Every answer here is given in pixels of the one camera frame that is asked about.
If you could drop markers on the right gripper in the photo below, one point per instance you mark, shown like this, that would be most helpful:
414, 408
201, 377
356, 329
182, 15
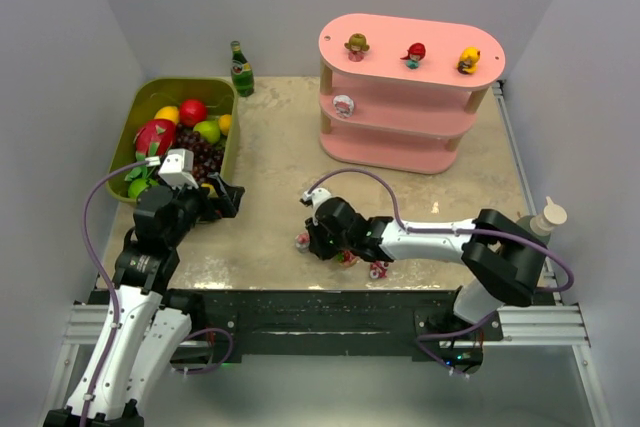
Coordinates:
317, 245

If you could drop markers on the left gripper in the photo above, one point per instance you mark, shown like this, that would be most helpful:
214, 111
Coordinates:
211, 199

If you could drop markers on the small pink figure toy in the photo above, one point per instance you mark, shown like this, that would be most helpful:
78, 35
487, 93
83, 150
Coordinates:
302, 242

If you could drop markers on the pink round toy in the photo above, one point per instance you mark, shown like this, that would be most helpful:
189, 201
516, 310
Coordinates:
344, 106

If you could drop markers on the brown-haired doll toy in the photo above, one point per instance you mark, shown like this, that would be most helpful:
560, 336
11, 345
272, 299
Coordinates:
357, 46

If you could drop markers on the red-haired doll toy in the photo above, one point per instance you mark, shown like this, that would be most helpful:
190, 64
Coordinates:
414, 55

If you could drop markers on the yellow-haired doll toy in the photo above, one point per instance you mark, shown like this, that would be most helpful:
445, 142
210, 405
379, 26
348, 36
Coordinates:
468, 60

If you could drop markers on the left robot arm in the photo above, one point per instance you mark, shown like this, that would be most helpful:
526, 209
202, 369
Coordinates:
145, 322

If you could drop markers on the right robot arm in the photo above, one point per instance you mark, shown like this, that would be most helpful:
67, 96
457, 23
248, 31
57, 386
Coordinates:
505, 260

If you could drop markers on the pink three-tier shelf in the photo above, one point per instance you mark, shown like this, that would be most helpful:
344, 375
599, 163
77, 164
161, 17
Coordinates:
407, 120

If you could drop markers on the strawberry cake toy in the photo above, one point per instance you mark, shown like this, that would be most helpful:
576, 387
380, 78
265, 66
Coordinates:
346, 259

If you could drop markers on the purple grapes bunch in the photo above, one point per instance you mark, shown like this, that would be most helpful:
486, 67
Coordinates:
208, 157

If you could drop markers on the red white swirl toy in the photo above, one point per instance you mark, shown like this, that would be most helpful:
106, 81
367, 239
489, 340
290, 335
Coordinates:
378, 270

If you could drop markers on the green apple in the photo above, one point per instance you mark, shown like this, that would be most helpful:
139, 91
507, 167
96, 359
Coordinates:
209, 130

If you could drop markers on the orange fruit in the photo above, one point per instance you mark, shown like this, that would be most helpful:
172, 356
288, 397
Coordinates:
224, 124

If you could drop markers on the pink dragon fruit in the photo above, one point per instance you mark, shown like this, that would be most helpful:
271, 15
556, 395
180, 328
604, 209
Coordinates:
154, 138

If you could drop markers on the yellow lemon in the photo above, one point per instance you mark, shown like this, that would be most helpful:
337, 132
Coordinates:
169, 113

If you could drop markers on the olive green fruit bin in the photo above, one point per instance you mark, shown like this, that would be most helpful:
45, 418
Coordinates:
217, 94

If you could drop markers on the green glass bottle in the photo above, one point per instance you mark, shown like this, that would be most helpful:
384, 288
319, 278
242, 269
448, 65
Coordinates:
241, 71

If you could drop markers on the green soap dispenser bottle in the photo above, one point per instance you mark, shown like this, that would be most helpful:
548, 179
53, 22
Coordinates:
542, 224

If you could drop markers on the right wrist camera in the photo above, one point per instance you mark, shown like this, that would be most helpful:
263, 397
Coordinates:
313, 198

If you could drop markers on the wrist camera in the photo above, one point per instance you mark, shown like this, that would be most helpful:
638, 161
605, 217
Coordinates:
313, 198
175, 168

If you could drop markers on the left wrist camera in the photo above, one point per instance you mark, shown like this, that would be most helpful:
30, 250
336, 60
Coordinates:
175, 168

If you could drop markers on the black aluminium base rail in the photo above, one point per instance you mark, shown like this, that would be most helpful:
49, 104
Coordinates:
377, 323

